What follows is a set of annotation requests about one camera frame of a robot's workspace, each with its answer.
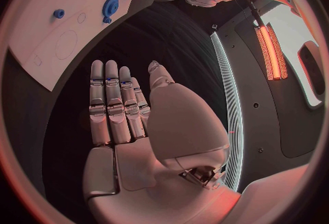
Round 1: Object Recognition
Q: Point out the blue gear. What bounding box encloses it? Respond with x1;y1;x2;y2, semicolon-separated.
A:
101;0;120;17

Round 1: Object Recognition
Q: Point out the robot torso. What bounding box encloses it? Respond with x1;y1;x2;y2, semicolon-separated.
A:
209;0;327;194

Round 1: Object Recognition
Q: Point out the glowing light bar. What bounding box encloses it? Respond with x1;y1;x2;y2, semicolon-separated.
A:
253;25;289;81

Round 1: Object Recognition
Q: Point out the white task board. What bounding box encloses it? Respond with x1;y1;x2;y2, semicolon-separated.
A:
7;0;155;92

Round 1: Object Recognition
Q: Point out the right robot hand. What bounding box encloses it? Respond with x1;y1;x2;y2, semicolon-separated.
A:
81;60;243;224

